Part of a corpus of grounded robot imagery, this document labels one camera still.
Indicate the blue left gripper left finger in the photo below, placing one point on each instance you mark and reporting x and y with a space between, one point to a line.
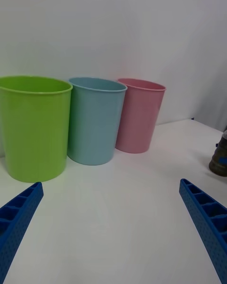
16 220

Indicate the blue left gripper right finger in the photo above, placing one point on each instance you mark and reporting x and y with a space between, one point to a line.
208 220

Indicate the pink plastic waste bin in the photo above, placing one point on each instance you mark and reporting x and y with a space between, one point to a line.
139 118

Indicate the green plastic waste bin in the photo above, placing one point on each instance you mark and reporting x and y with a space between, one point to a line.
35 135

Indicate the dark bottle with blue label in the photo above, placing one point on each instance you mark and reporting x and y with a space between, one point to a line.
220 157

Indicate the pale blue plastic waste bin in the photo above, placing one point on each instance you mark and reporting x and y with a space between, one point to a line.
94 125

